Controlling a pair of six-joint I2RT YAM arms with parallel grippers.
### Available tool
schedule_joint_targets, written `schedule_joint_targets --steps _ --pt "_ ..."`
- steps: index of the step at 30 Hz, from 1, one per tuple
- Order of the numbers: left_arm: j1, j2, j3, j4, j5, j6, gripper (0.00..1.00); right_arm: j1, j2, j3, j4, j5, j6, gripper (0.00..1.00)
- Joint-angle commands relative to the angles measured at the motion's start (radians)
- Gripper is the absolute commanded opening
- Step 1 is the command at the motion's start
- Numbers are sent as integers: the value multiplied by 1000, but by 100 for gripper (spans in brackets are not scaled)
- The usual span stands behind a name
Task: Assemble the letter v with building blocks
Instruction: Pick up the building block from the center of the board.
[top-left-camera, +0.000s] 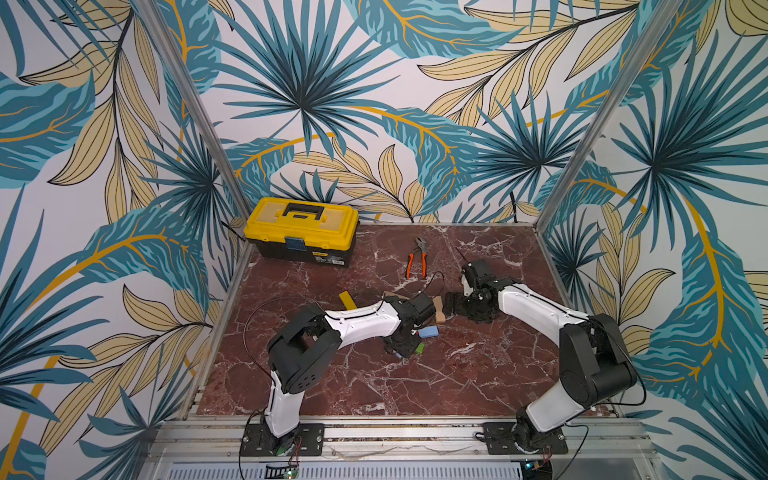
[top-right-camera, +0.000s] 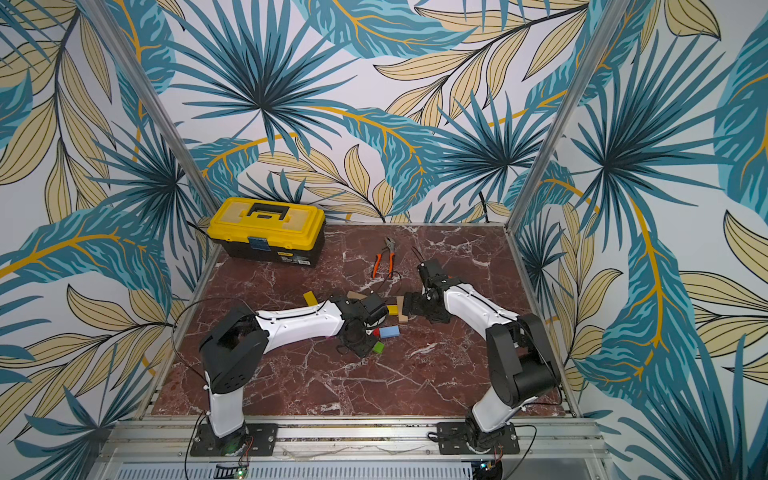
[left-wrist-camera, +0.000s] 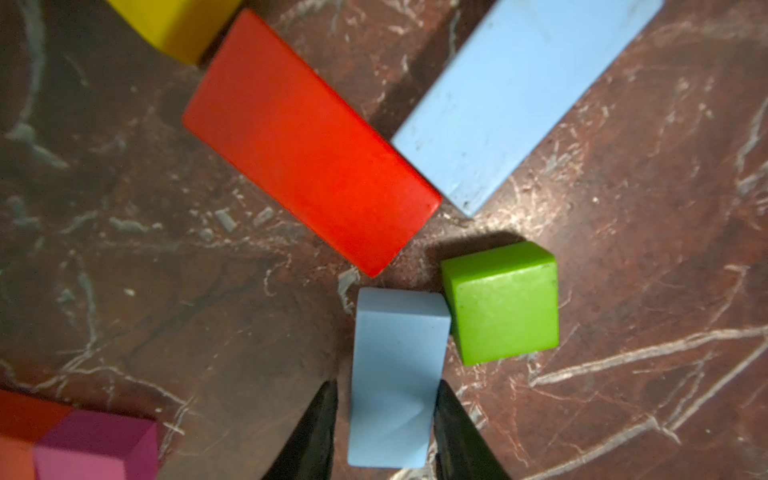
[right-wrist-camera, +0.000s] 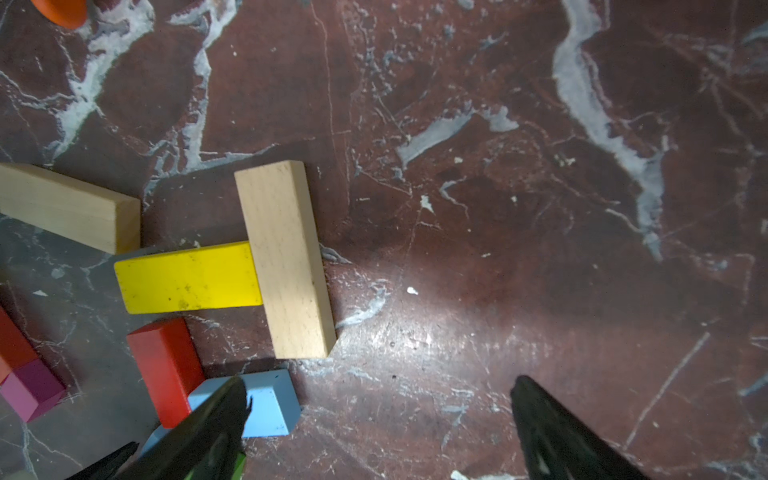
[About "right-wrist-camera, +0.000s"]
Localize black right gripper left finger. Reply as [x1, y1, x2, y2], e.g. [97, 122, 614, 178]
[117, 376, 251, 479]

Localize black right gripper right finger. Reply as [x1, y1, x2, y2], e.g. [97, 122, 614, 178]
[511, 375, 647, 480]

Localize red block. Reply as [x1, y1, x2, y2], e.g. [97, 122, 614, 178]
[127, 318, 205, 429]
[0, 309, 38, 383]

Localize yellow long block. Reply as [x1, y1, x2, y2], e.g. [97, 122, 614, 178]
[114, 242, 263, 314]

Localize magenta small cube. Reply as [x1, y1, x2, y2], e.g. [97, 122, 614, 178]
[1, 359, 65, 423]

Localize natural wood long block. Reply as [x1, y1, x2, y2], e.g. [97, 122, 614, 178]
[234, 160, 337, 359]

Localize light blue block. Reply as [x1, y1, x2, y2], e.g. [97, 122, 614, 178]
[140, 425, 171, 456]
[187, 368, 302, 439]

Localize green small cube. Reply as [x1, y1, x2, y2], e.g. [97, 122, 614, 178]
[231, 452, 246, 480]

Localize light blue flat block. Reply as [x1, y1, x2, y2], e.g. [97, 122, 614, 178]
[187, 368, 302, 439]

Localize orange groove joint pliers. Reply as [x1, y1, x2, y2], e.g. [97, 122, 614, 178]
[32, 0, 88, 30]

